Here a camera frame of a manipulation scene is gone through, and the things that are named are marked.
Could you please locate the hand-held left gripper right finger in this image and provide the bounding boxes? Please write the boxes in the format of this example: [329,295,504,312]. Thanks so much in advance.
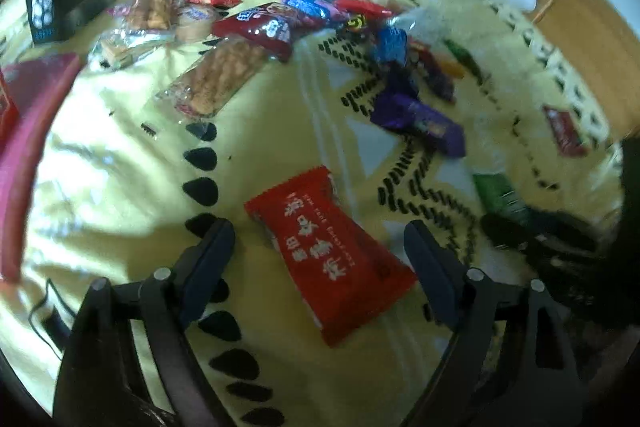
[400,220,586,427]

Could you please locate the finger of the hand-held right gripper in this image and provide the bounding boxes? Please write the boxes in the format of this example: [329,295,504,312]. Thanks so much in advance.
[525,252,601,305]
[481,212,598,258]

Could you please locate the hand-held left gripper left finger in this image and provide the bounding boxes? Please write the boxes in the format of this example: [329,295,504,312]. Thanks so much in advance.
[52,218,236,427]

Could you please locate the purple snack packet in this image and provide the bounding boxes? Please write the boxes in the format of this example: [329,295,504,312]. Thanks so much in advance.
[370,91,467,158]

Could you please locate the yellow patterned bedsheet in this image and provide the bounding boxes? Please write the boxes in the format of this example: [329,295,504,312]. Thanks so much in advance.
[0,0,626,427]

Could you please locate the small green snack packet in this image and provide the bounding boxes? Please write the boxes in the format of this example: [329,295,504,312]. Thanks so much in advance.
[444,38,483,80]

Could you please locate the long clear biscuit packet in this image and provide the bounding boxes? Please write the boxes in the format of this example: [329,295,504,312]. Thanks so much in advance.
[155,36,271,118]

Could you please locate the pink box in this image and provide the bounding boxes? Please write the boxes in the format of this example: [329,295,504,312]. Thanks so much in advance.
[0,53,84,284]

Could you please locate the white translucent snack packet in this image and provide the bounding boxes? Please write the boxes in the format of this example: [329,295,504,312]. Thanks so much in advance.
[390,6,446,44]

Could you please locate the silver snack packet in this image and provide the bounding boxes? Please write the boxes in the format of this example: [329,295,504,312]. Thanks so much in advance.
[87,27,177,72]

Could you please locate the dark red snack packet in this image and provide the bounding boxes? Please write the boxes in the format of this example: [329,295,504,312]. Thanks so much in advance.
[211,3,295,64]

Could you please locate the round cake packet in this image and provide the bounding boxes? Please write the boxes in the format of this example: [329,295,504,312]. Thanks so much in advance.
[175,3,217,42]

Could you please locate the square biscuit packet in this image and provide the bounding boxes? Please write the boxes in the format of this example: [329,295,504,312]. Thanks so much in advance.
[122,0,177,31]

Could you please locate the pile of assorted snack packets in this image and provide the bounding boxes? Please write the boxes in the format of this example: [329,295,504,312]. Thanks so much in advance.
[262,0,457,105]

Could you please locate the wooden bed frame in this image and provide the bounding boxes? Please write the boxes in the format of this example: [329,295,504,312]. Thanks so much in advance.
[465,0,640,148]

